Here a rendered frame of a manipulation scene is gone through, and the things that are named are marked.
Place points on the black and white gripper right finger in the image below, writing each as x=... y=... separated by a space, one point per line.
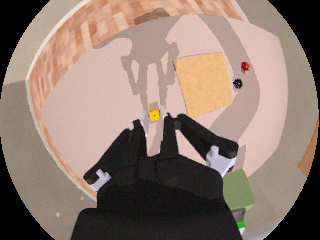
x=218 y=152

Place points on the black die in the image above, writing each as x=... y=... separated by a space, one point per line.
x=238 y=83

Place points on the tan flat mat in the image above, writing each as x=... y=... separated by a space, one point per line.
x=204 y=82

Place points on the yellow die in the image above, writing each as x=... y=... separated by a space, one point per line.
x=154 y=114

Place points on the red die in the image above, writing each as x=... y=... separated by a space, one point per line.
x=245 y=66

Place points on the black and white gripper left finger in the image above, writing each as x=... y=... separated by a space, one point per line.
x=122 y=158

